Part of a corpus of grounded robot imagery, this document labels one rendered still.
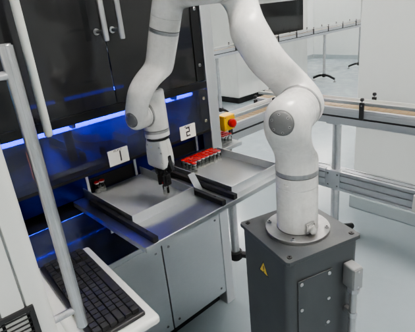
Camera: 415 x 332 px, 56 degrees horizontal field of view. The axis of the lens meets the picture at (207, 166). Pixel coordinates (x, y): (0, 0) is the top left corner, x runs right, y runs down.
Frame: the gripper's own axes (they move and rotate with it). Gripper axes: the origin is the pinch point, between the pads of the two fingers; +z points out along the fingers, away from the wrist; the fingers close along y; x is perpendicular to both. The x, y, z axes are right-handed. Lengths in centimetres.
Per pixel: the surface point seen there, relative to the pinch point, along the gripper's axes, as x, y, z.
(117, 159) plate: -6.0, -19.8, -5.3
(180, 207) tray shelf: -1.3, 8.7, 8.1
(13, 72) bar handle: -50, 36, -47
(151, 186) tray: 2.5, -13.6, 7.4
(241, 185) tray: 20.7, 17.0, 6.1
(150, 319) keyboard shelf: -35, 36, 16
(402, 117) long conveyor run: 118, 32, 4
